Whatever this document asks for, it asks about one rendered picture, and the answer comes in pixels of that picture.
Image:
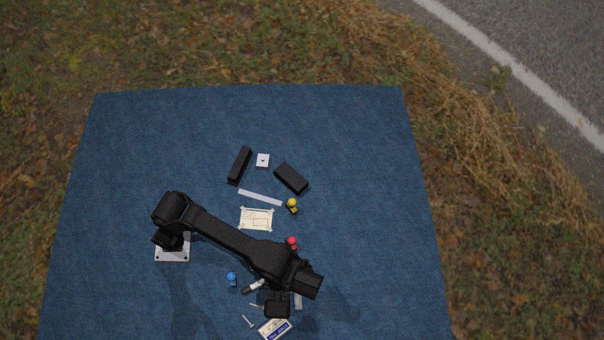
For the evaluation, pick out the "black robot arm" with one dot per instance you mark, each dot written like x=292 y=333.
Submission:
x=275 y=262

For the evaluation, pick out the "yellow-topped rubber stamp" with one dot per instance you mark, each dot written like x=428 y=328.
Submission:
x=291 y=206

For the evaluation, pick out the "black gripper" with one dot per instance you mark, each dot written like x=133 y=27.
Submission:
x=277 y=305

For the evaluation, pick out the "red rubber stamp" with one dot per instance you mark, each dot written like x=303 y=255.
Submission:
x=291 y=241

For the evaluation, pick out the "rubber stamp with blue knob handle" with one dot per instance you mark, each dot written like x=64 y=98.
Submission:
x=231 y=276

